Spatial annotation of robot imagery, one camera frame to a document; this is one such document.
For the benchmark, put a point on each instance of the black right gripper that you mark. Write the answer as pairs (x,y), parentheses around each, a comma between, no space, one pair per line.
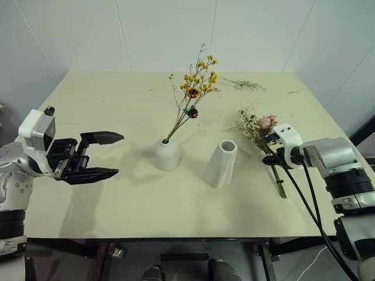
(280,151)

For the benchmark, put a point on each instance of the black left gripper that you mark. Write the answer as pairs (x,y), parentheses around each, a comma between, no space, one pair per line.
(65,156)

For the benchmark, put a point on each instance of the pink rose dried bouquet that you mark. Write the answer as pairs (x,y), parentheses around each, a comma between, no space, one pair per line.
(257,128)

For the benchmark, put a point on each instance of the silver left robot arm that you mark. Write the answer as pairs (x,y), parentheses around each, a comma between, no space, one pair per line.
(11,164)

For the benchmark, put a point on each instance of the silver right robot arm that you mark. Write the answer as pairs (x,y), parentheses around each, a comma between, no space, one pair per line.
(337,161)

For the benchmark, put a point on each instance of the yellow dried flower bouquet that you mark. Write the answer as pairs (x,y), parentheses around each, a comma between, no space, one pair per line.
(193,93)

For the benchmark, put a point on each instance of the tall faceted white vase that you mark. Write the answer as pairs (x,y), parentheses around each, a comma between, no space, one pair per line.
(221,167)

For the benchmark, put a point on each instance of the small dried stem scrap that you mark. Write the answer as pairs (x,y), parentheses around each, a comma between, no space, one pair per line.
(294,91)

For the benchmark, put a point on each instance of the round white ceramic vase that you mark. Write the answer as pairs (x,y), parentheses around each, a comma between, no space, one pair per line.
(166,155)

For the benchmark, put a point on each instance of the loose dried twig sprig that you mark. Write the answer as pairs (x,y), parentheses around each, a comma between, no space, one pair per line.
(244,85)

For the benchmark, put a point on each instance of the black metal rack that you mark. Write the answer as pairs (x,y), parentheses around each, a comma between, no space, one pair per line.
(363,131)

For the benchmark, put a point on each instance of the dark rounded shape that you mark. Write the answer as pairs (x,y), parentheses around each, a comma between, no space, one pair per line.
(153,273)
(222,270)

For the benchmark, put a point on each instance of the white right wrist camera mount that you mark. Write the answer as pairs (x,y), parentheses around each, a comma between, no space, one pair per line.
(288,137)

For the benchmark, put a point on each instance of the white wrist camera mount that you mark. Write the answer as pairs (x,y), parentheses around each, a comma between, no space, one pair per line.
(34,128)
(288,137)

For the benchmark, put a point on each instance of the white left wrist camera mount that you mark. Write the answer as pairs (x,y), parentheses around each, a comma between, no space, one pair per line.
(34,128)

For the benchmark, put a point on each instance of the black metal table frame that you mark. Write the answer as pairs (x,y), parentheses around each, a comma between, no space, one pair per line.
(73,243)

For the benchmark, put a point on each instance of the small silver metal bracket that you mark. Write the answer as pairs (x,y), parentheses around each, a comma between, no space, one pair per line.
(118,253)

